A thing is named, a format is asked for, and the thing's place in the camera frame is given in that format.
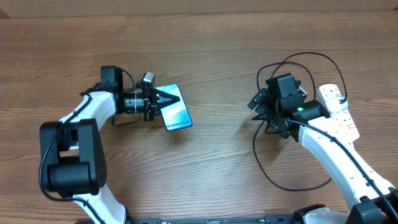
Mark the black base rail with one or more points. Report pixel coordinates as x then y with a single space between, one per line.
268 219

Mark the white charger plug adapter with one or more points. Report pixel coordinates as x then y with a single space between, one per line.
335 104

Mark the blue Galaxy smartphone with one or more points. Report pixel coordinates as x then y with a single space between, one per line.
175 116

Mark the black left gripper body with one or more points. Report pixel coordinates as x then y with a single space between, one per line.
148 100

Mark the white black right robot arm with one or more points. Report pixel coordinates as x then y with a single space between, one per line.
325 127

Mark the white power strip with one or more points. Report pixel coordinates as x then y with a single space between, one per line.
343 119

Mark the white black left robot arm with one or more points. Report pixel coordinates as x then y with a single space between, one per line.
73 164

